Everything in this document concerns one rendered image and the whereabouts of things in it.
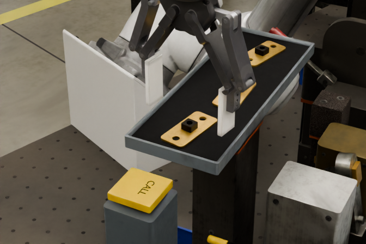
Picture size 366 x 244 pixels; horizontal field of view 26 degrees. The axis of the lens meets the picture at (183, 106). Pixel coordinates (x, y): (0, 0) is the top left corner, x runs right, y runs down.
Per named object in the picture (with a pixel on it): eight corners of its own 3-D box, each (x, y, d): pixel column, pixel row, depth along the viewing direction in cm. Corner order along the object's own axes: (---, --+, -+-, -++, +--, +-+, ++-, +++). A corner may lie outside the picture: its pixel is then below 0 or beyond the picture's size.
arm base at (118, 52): (73, 35, 176) (87, 14, 177) (134, 77, 193) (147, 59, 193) (118, 65, 164) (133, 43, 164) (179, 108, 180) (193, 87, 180)
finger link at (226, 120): (231, 79, 100) (236, 80, 100) (230, 124, 104) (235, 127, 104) (218, 89, 98) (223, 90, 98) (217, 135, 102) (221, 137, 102)
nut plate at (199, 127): (181, 149, 104) (181, 141, 103) (159, 139, 105) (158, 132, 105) (218, 121, 109) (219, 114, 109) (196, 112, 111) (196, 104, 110)
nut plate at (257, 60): (254, 68, 122) (255, 61, 121) (235, 60, 124) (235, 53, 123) (287, 49, 127) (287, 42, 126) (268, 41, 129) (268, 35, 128)
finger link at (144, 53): (178, 13, 96) (170, 5, 97) (139, 63, 105) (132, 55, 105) (197, 3, 99) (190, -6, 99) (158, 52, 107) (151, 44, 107)
